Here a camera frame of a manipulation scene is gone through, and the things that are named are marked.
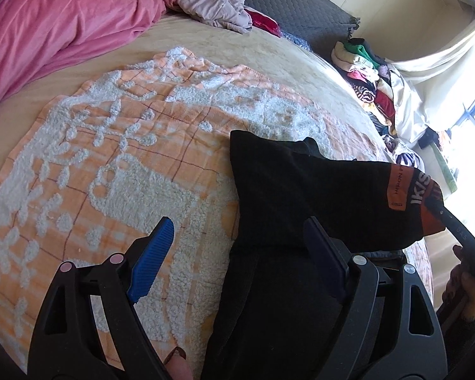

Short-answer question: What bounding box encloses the lilac garment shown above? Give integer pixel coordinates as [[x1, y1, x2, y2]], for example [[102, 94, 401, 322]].
[[160, 0, 254, 35]]

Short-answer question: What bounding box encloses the pile of mixed clothes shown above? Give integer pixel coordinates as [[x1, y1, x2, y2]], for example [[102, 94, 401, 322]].
[[330, 37, 424, 171]]

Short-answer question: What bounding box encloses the orange and white fleece blanket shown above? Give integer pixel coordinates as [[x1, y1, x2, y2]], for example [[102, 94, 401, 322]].
[[0, 45, 434, 380]]

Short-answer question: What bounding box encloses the pink blanket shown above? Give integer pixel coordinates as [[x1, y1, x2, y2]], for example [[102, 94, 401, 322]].
[[0, 0, 199, 117]]

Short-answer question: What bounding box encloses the blue patterned cloth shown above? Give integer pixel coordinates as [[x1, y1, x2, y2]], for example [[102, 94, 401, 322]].
[[281, 29, 313, 50]]

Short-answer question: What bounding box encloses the grey quilted headboard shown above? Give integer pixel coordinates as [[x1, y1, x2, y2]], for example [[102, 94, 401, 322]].
[[142, 0, 361, 54]]

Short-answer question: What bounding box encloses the beige bed sheet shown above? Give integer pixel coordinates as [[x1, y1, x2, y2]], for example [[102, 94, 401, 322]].
[[0, 10, 392, 151]]

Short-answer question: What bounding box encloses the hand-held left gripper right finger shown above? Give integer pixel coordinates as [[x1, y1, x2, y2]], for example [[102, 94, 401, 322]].
[[303, 216, 449, 380]]

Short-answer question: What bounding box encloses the person's left hand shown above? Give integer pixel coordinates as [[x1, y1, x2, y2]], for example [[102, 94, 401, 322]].
[[164, 346, 193, 380]]

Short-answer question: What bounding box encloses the person's right hand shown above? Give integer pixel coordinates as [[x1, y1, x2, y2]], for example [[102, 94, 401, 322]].
[[439, 244, 475, 325]]

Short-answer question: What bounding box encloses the small dark cloth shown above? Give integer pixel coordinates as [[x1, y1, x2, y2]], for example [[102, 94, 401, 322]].
[[417, 127, 440, 150]]

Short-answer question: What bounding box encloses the red cloth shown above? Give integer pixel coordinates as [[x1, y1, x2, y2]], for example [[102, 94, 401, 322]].
[[245, 8, 282, 38]]

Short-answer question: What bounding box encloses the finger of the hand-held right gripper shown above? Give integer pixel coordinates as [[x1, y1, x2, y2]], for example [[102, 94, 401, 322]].
[[433, 197, 475, 274]]

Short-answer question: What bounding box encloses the white curtain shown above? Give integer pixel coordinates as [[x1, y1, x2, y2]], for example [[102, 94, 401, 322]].
[[384, 8, 475, 143]]

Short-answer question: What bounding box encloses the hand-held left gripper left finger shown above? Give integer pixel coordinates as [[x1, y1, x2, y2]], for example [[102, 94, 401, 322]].
[[29, 217, 175, 380]]

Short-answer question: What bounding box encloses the black garment with orange band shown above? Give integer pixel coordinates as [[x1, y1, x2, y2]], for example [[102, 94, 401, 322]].
[[200, 130, 446, 380]]

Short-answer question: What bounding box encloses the window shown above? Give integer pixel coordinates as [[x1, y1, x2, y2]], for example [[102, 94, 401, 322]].
[[439, 83, 475, 226]]

